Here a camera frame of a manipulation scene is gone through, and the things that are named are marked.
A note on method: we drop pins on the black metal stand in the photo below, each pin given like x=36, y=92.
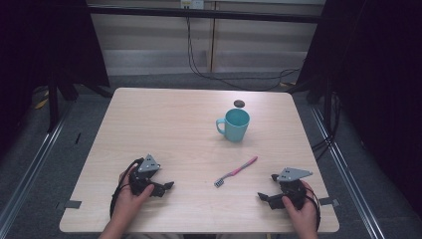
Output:
x=52, y=103

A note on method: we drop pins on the person's right hand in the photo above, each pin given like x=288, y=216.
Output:
x=305, y=217

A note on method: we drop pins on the grey tape strip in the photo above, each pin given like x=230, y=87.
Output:
x=329, y=201
x=73, y=204

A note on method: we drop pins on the person's left hand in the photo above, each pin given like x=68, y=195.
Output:
x=127, y=204

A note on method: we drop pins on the small black floor strip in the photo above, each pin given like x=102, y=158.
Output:
x=78, y=138

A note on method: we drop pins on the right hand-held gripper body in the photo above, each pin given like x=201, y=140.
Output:
x=292, y=174

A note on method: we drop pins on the metal floor rail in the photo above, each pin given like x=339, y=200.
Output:
x=348, y=186
x=30, y=172

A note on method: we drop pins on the black curtain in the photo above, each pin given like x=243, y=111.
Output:
x=375, y=83
x=40, y=46

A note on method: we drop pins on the pink and grey toothbrush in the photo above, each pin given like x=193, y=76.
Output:
x=236, y=171

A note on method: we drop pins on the small dark round object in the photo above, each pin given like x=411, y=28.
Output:
x=239, y=103

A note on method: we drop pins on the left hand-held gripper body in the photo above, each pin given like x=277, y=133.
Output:
x=147, y=165

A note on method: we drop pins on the yellow floor tape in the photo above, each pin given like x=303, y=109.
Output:
x=41, y=103

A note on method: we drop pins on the black horizontal bar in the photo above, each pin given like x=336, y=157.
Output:
x=199, y=14

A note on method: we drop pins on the white wall socket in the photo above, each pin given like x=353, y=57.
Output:
x=192, y=4

